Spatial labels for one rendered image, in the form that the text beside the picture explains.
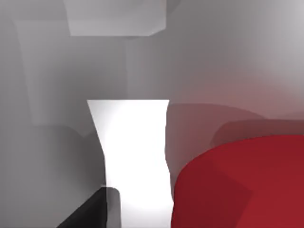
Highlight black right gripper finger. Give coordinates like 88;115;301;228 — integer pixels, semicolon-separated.
56;187;108;228

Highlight red cup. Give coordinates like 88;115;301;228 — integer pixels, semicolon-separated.
170;134;304;228

